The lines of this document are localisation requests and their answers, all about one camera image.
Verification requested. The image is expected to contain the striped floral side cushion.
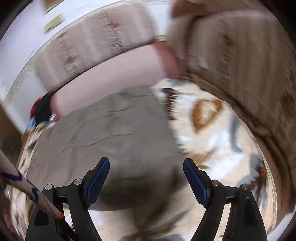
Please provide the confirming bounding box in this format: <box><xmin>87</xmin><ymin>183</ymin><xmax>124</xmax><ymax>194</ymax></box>
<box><xmin>188</xmin><ymin>10</ymin><xmax>295</xmax><ymax>162</ymax></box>

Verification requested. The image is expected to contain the striped floral back cushion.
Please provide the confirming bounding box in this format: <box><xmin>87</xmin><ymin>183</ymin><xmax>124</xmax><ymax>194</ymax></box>
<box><xmin>34</xmin><ymin>2</ymin><xmax>155</xmax><ymax>91</ymax></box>

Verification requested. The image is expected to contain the pink quilted bolster cushion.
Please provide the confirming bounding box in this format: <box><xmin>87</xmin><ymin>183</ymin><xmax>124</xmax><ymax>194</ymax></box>
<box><xmin>50</xmin><ymin>42</ymin><xmax>181</xmax><ymax>118</ymax></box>

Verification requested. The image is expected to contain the white patterned cable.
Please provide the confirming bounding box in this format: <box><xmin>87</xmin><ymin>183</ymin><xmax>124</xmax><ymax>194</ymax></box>
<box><xmin>0</xmin><ymin>149</ymin><xmax>64</xmax><ymax>220</ymax></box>

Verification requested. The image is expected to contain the olive quilted hooded jacket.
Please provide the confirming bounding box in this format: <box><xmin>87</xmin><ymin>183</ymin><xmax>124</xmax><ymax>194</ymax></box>
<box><xmin>27</xmin><ymin>85</ymin><xmax>186</xmax><ymax>211</ymax></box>

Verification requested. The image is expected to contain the pile of dark clothes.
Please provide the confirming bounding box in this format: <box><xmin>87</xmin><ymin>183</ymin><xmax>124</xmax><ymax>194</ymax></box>
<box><xmin>27</xmin><ymin>92</ymin><xmax>59</xmax><ymax>128</ymax></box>

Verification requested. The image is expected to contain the leaf pattern fleece blanket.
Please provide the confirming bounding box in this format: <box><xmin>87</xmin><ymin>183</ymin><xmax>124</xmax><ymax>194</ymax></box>
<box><xmin>17</xmin><ymin>79</ymin><xmax>279</xmax><ymax>240</ymax></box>

